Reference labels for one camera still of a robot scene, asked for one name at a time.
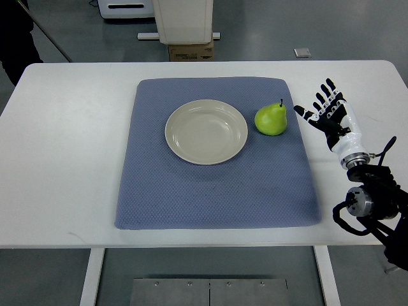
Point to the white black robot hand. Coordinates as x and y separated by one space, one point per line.
335 117

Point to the green pear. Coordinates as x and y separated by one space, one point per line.
271 120

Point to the small grey floor plate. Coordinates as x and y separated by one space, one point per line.
302 53

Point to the beige round plate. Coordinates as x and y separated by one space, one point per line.
206 132

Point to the blue woven cloth mat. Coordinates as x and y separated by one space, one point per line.
268 184

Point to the white right table leg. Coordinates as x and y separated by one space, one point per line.
326 276

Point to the white table leg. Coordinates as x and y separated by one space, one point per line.
92 277
326 276

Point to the cardboard box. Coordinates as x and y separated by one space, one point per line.
192 52

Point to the white cabinet panel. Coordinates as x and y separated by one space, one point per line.
184 22

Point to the white floor foot bar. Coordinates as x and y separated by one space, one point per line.
155 36

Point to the white appliance with slot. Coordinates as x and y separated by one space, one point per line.
128 9

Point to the white left table leg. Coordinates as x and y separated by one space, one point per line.
92 277

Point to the grey stick pole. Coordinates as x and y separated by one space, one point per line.
44 31

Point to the person in dark clothes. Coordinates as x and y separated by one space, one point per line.
17 45

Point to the metal base plate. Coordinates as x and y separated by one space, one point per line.
209 292

